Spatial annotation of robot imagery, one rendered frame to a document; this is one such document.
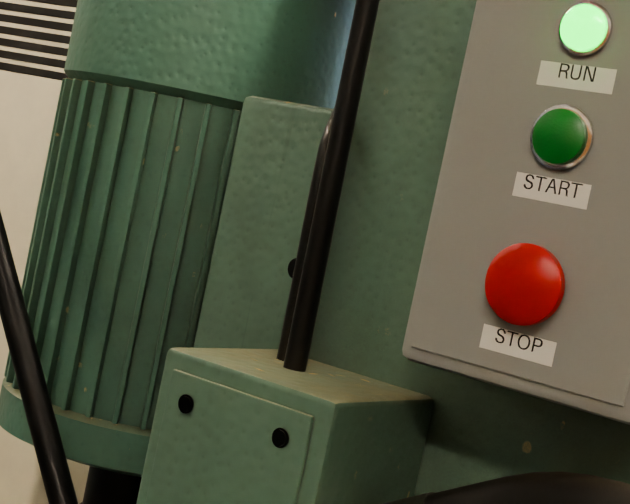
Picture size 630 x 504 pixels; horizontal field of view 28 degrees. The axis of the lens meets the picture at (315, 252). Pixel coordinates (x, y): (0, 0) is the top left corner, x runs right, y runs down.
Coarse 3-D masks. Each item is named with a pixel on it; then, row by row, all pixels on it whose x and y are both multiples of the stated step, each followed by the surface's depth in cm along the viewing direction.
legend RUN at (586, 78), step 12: (540, 72) 46; (552, 72) 46; (564, 72) 46; (576, 72) 46; (588, 72) 45; (600, 72) 45; (612, 72) 45; (540, 84) 46; (552, 84) 46; (564, 84) 46; (576, 84) 46; (588, 84) 45; (600, 84) 45; (612, 84) 45
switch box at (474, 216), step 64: (512, 0) 47; (576, 0) 46; (512, 64) 47; (576, 64) 46; (512, 128) 47; (448, 192) 48; (512, 192) 47; (448, 256) 48; (576, 256) 45; (448, 320) 48; (576, 320) 45; (512, 384) 46; (576, 384) 45
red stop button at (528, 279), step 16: (496, 256) 46; (512, 256) 45; (528, 256) 45; (544, 256) 45; (496, 272) 46; (512, 272) 45; (528, 272) 45; (544, 272) 45; (560, 272) 45; (496, 288) 46; (512, 288) 45; (528, 288) 45; (544, 288) 45; (560, 288) 45; (496, 304) 46; (512, 304) 45; (528, 304) 45; (544, 304) 45; (512, 320) 45; (528, 320) 45; (544, 320) 45
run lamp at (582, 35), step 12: (576, 12) 45; (588, 12) 45; (600, 12) 45; (564, 24) 45; (576, 24) 45; (588, 24) 45; (600, 24) 45; (612, 24) 45; (564, 36) 45; (576, 36) 45; (588, 36) 45; (600, 36) 45; (576, 48) 45; (588, 48) 45; (600, 48) 45
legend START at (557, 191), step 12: (516, 180) 47; (528, 180) 46; (540, 180) 46; (552, 180) 46; (564, 180) 46; (516, 192) 47; (528, 192) 46; (540, 192) 46; (552, 192) 46; (564, 192) 46; (576, 192) 45; (588, 192) 45; (564, 204) 45; (576, 204) 45
